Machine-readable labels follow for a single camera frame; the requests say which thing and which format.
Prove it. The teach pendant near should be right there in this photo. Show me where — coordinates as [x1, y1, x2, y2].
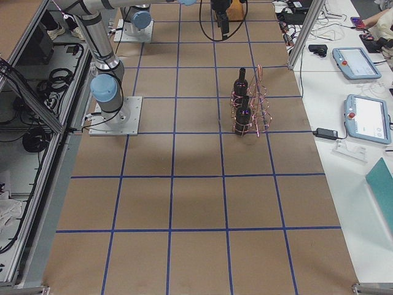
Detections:
[344, 94, 392, 144]

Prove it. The green folder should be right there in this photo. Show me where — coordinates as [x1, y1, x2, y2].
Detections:
[365, 158, 393, 231]

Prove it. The teach pendant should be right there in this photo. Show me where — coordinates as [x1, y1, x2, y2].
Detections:
[332, 47, 381, 80]
[344, 94, 392, 144]

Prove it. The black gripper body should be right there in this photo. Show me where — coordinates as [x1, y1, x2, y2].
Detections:
[210, 0, 231, 19]

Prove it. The dark wine bottle right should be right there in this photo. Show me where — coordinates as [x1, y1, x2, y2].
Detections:
[235, 95, 251, 135]

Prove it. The copper wire bottle basket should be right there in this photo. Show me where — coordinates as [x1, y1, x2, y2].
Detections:
[230, 64, 272, 136]

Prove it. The dark wine bottle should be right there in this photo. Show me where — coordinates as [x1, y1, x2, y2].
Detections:
[233, 68, 248, 104]
[235, 95, 251, 135]

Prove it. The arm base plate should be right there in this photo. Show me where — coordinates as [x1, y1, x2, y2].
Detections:
[114, 19, 154, 43]
[88, 96, 142, 136]

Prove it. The dark wine bottle left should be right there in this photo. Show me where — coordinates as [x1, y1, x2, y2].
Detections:
[233, 68, 248, 104]

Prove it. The teach pendant far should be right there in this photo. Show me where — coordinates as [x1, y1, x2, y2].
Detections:
[332, 47, 381, 80]

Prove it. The black power adapter right desk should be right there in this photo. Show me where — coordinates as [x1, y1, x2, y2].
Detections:
[313, 128, 338, 141]

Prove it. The metal equipment rack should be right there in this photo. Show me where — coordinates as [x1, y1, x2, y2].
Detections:
[1, 1, 89, 288]

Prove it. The aluminium frame post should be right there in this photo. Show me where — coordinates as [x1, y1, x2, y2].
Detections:
[287, 0, 325, 70]

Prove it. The braided black cable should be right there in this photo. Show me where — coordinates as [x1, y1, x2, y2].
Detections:
[198, 0, 249, 42]

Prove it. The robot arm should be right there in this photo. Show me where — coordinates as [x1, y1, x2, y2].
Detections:
[57, 1, 156, 79]
[120, 4, 152, 36]

